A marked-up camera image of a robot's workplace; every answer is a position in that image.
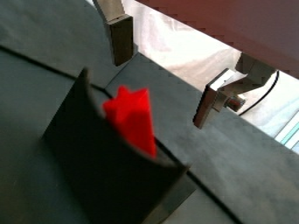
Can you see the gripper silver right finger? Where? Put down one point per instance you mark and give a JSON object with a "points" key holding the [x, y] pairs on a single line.
{"points": [[222, 92]]}

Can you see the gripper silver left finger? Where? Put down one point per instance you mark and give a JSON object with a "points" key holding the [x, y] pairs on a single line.
{"points": [[119, 29]]}

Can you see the red star prism object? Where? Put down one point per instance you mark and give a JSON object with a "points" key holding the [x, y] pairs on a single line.
{"points": [[129, 113]]}

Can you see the black curved fixture stand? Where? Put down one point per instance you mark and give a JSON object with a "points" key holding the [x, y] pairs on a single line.
{"points": [[121, 186]]}

